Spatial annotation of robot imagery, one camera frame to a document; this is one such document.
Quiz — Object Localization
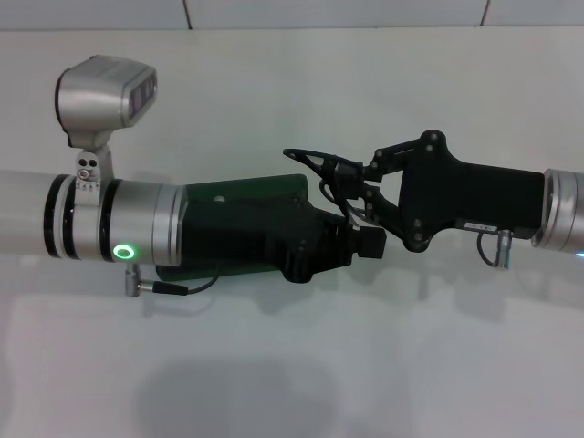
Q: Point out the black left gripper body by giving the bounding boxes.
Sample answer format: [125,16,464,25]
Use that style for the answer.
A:
[180,186,323,285]

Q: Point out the green glasses case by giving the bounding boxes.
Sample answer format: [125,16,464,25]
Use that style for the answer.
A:
[154,172,312,280]

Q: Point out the black glasses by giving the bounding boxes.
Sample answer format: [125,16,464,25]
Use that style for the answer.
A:
[282,146,370,229]

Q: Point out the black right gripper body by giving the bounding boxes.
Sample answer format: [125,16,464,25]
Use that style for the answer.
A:
[396,130,547,252]

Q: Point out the right gripper cable with plug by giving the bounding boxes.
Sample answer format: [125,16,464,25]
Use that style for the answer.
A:
[476,229,516,271]

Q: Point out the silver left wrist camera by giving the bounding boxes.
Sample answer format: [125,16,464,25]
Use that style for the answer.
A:
[54,54,159,206]

